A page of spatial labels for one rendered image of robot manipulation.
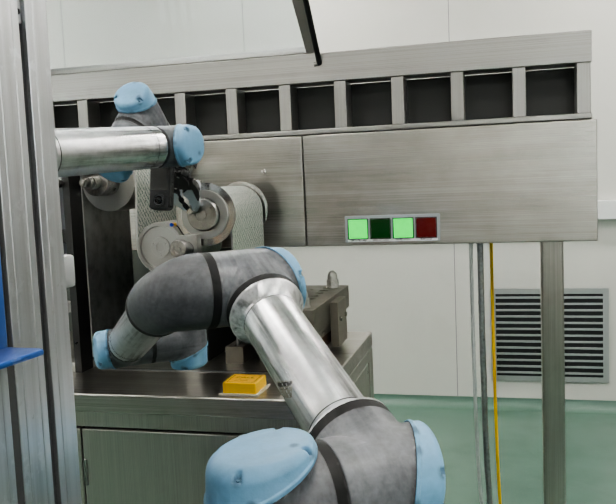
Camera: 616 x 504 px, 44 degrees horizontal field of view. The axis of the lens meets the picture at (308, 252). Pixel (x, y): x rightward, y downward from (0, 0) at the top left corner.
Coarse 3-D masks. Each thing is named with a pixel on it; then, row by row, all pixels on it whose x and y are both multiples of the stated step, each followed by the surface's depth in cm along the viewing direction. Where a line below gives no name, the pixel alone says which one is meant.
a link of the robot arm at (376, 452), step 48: (240, 288) 110; (288, 288) 111; (240, 336) 112; (288, 336) 101; (288, 384) 96; (336, 384) 92; (336, 432) 85; (384, 432) 84; (432, 432) 85; (384, 480) 79; (432, 480) 81
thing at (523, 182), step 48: (240, 144) 209; (288, 144) 205; (336, 144) 202; (384, 144) 199; (432, 144) 196; (480, 144) 193; (528, 144) 190; (576, 144) 187; (288, 192) 207; (336, 192) 203; (384, 192) 200; (432, 192) 197; (480, 192) 194; (528, 192) 191; (576, 192) 188; (288, 240) 208; (336, 240) 205; (480, 240) 195; (528, 240) 192; (576, 240) 190
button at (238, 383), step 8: (232, 376) 157; (240, 376) 156; (248, 376) 156; (256, 376) 156; (264, 376) 156; (224, 384) 152; (232, 384) 152; (240, 384) 151; (248, 384) 151; (256, 384) 151; (264, 384) 156; (224, 392) 152; (232, 392) 152; (240, 392) 152; (248, 392) 151; (256, 392) 151
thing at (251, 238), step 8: (232, 232) 178; (240, 232) 183; (248, 232) 189; (256, 232) 195; (232, 240) 178; (240, 240) 183; (248, 240) 189; (256, 240) 195; (232, 248) 178; (240, 248) 183; (248, 248) 188
